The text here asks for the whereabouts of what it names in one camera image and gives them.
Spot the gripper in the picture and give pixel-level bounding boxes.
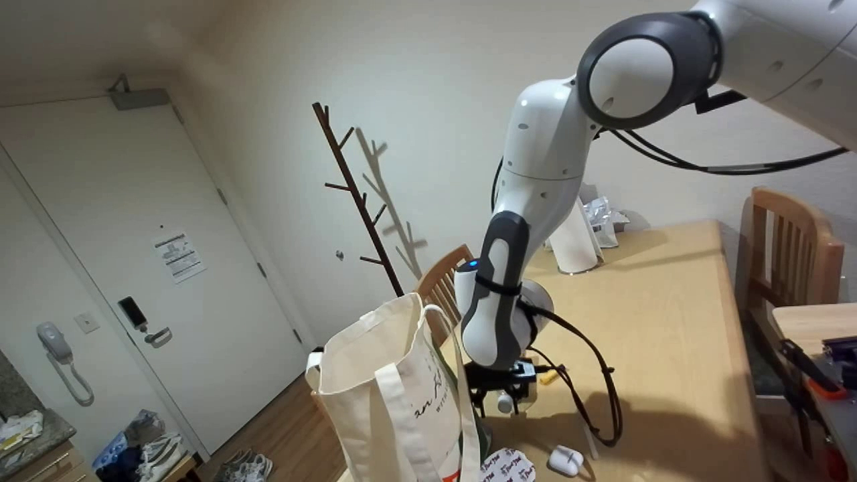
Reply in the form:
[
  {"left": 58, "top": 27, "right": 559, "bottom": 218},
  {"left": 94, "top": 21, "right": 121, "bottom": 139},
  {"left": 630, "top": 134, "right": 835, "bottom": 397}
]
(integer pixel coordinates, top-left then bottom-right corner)
[{"left": 465, "top": 362, "right": 532, "bottom": 420}]

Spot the clear bottle with white cap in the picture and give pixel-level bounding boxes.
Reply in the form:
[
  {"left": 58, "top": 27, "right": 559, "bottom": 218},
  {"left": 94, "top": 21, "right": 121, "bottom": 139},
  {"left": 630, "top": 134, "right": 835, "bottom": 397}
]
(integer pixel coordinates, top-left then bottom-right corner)
[{"left": 495, "top": 392, "right": 540, "bottom": 416}]

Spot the white patterned sticker sheet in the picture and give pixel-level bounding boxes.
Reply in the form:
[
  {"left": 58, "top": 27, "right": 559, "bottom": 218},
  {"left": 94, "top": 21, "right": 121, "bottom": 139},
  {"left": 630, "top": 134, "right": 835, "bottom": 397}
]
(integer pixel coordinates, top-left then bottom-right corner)
[{"left": 478, "top": 447, "right": 537, "bottom": 482}]

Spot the white earbuds case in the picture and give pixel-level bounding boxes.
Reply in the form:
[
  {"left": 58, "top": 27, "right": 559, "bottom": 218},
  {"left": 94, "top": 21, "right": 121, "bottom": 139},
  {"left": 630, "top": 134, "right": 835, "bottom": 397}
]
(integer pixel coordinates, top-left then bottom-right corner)
[{"left": 548, "top": 445, "right": 585, "bottom": 478}]

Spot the cream canvas tote bag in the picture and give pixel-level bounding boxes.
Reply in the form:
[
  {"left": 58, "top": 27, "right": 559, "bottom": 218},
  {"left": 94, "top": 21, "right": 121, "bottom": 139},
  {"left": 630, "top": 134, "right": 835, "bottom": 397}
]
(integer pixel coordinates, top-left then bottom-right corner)
[{"left": 305, "top": 292, "right": 484, "bottom": 482}]

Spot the wooden chair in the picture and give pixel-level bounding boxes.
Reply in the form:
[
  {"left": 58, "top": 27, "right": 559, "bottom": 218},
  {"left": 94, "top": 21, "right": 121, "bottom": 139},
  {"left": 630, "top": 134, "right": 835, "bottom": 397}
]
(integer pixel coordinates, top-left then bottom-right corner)
[
  {"left": 734, "top": 186, "right": 846, "bottom": 410},
  {"left": 414, "top": 244, "right": 476, "bottom": 350}
]

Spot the white paper towel roll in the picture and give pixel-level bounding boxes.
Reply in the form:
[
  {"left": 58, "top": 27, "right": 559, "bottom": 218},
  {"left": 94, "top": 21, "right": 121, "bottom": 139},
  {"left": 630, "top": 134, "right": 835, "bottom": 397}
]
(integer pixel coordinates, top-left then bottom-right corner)
[{"left": 548, "top": 197, "right": 605, "bottom": 276}]

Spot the crumpled clear plastic bag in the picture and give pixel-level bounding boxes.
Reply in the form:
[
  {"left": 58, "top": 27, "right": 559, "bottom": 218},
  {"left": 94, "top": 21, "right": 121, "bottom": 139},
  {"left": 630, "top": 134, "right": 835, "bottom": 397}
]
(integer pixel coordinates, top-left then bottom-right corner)
[{"left": 581, "top": 195, "right": 631, "bottom": 250}]

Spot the dark wooden coat rack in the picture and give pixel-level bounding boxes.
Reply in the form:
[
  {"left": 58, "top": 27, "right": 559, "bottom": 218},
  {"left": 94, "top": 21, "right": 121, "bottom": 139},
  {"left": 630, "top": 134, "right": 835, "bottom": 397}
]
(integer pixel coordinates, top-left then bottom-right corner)
[{"left": 312, "top": 102, "right": 406, "bottom": 299}]

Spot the pair of grey sneakers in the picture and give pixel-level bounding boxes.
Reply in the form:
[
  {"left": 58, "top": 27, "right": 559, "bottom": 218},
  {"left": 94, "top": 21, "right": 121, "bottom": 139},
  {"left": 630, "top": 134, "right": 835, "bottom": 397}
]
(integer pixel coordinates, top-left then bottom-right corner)
[{"left": 213, "top": 448, "right": 275, "bottom": 482}]

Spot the black and orange clamp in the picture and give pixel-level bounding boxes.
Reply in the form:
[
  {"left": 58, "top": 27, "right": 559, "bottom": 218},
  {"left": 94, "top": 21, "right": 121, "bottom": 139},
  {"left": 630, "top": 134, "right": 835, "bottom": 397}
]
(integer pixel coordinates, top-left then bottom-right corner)
[{"left": 779, "top": 337, "right": 850, "bottom": 402}]

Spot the paper notice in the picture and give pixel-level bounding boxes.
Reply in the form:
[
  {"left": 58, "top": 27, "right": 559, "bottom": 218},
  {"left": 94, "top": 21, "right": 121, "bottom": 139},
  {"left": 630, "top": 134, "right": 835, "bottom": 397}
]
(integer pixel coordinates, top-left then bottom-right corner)
[{"left": 152, "top": 230, "right": 208, "bottom": 285}]

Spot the blue plastic bag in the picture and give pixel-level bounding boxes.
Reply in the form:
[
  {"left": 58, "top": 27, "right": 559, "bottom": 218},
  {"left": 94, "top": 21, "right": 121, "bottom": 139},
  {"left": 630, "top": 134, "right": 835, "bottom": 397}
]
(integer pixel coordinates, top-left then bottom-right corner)
[{"left": 91, "top": 409, "right": 166, "bottom": 472}]

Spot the white door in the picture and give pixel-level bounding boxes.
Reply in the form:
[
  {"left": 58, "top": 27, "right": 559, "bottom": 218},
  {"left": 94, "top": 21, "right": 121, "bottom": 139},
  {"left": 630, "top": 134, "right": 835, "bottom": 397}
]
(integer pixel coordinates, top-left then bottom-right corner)
[{"left": 0, "top": 92, "right": 310, "bottom": 457}]

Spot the stone kitchen counter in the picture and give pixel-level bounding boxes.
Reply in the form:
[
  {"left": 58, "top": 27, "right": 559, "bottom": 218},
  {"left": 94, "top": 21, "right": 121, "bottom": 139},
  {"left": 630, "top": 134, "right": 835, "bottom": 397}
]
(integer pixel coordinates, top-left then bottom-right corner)
[{"left": 0, "top": 348, "right": 91, "bottom": 482}]

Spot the grey door closer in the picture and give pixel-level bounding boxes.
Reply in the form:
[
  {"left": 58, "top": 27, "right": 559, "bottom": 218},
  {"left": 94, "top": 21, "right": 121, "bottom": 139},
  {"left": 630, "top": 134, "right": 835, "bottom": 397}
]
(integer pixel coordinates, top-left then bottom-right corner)
[{"left": 106, "top": 73, "right": 172, "bottom": 112}]

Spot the crumpled paper wrapper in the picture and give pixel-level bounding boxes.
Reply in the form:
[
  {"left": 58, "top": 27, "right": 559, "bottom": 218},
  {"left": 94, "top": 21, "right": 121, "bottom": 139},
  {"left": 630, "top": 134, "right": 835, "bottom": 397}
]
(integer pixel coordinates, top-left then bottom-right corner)
[{"left": 0, "top": 409, "right": 46, "bottom": 457}]

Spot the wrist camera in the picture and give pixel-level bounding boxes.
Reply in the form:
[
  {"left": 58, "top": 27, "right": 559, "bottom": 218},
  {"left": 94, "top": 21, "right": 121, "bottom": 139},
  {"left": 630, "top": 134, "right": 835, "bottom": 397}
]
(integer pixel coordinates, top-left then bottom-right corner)
[{"left": 514, "top": 359, "right": 539, "bottom": 396}]

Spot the door handle with lock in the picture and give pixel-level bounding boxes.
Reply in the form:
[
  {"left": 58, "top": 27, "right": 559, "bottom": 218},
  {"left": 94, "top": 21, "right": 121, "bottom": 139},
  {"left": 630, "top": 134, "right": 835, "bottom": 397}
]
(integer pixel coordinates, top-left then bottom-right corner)
[{"left": 117, "top": 296, "right": 174, "bottom": 349}]

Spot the white wall phone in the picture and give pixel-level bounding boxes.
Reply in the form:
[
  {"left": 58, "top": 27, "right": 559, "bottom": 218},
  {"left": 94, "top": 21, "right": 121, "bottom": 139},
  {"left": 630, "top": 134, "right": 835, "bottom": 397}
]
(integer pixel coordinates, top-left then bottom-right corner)
[{"left": 35, "top": 321, "right": 96, "bottom": 408}]

